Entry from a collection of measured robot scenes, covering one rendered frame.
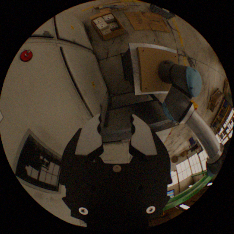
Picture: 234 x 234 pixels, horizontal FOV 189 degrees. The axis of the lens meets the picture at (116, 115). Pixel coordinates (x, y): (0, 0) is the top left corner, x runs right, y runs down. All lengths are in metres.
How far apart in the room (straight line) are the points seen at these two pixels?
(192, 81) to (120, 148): 0.56
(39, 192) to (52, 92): 0.36
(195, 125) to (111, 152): 0.53
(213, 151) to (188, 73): 0.33
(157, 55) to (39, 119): 0.59
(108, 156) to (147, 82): 0.55
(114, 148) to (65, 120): 0.39
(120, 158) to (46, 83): 0.57
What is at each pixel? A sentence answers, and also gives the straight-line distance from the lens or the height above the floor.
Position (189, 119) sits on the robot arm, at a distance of 0.34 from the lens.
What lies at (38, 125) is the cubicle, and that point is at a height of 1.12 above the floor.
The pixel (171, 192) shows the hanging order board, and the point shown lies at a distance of 5.86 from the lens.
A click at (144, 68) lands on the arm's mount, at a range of 0.42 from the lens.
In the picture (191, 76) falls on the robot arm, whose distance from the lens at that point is 0.31.
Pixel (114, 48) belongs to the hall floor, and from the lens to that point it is 1.23.
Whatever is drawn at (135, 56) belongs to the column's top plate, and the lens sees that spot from 0.46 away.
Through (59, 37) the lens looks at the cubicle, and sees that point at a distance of 0.60.
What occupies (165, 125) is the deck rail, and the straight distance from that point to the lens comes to 0.62.
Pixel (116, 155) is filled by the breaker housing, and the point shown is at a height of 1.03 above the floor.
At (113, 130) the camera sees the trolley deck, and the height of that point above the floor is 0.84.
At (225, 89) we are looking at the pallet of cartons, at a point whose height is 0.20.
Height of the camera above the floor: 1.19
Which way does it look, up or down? 50 degrees down
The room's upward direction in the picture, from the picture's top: 179 degrees counter-clockwise
